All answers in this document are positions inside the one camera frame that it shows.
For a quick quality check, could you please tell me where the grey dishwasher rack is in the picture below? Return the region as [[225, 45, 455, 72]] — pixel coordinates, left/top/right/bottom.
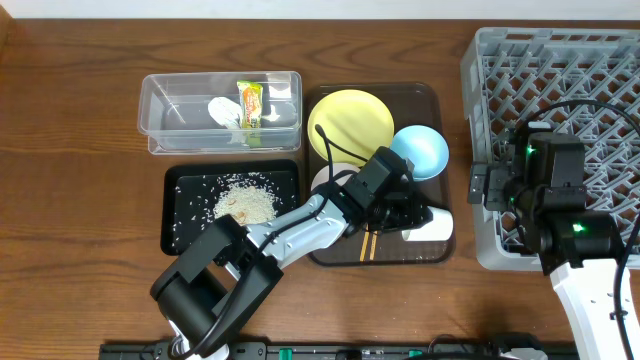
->
[[459, 26, 640, 272]]

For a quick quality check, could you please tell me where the left wooden chopstick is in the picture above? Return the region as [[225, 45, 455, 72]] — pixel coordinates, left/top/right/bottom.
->
[[359, 230, 370, 262]]

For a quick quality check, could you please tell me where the black waste tray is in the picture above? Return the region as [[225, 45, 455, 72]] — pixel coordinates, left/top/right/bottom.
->
[[160, 159, 300, 256]]

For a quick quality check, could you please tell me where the clear plastic bin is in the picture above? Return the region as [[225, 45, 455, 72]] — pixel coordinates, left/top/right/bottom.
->
[[138, 71, 302, 155]]

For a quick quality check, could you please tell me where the yellow green snack wrapper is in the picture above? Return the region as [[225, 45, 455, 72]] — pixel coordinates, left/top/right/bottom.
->
[[237, 81, 263, 128]]

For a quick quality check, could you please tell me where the right wooden chopstick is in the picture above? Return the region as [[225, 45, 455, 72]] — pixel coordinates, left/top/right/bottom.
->
[[369, 231, 378, 261]]

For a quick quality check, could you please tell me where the dark brown serving tray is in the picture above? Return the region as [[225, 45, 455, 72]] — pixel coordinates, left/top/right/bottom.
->
[[304, 83, 456, 267]]

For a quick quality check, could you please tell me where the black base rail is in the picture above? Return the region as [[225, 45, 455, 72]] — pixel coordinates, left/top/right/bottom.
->
[[98, 332, 581, 360]]

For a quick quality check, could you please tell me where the light blue bowl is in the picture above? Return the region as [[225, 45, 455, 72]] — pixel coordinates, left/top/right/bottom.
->
[[391, 125, 449, 181]]

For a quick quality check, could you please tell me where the wooden chopstick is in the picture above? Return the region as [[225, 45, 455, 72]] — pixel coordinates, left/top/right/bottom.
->
[[359, 230, 370, 262], [369, 231, 378, 261]]

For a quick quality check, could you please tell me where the rice food waste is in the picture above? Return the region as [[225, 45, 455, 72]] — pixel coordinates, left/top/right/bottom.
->
[[172, 172, 294, 246]]

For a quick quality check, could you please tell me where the white cup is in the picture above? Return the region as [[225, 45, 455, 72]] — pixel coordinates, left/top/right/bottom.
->
[[401, 207, 454, 242]]

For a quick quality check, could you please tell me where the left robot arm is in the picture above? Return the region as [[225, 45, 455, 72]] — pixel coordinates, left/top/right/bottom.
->
[[150, 179, 436, 359]]

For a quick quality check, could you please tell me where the yellow plate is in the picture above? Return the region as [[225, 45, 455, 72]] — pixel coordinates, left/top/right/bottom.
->
[[307, 89, 395, 167]]

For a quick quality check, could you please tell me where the white tissue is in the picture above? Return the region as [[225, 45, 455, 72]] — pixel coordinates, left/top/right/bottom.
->
[[207, 97, 241, 129]]

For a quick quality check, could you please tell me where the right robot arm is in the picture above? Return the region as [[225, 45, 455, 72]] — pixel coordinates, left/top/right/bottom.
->
[[468, 130, 639, 359]]

